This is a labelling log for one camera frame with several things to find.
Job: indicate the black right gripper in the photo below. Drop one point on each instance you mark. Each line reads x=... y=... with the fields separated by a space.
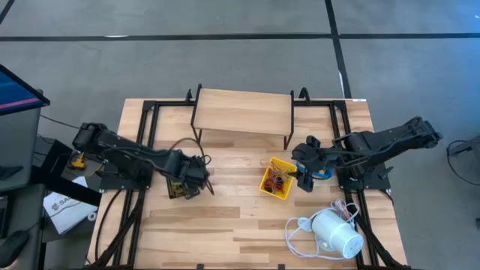
x=311 y=157

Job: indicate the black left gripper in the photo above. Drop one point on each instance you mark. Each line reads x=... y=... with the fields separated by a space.
x=191 y=170

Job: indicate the yellow plastic basket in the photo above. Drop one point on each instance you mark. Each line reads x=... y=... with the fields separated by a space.
x=279 y=163

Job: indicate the black mesh basket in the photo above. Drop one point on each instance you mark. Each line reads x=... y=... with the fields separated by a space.
x=172 y=195

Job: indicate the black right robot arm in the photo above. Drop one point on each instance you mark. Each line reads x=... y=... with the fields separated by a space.
x=390 y=138

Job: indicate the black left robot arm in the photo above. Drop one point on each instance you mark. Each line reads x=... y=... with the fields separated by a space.
x=123 y=150

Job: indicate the grey desk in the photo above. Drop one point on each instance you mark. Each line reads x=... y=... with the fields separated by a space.
x=18 y=150

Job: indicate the white round disc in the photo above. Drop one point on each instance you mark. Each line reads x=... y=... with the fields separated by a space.
x=303 y=224

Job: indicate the white cylindrical device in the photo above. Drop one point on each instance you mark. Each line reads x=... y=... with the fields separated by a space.
x=337 y=232

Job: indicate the wooden shelf with black legs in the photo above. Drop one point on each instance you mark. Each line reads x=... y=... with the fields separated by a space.
x=243 y=112

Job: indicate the yellow black plug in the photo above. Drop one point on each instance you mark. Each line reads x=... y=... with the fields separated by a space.
x=78 y=163

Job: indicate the black support strut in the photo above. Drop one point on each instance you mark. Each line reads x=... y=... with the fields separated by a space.
x=67 y=187

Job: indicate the black computer mouse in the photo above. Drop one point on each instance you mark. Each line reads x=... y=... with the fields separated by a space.
x=13 y=245

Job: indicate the black keyboard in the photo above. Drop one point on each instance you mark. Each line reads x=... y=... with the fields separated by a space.
x=3 y=217

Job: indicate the large blue-screen monitor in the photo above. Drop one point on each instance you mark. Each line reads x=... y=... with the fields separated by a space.
x=15 y=93

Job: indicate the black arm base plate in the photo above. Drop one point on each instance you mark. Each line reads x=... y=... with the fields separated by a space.
x=112 y=183
x=375 y=182

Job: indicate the black metal table frame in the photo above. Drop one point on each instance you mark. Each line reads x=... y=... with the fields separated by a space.
x=147 y=105

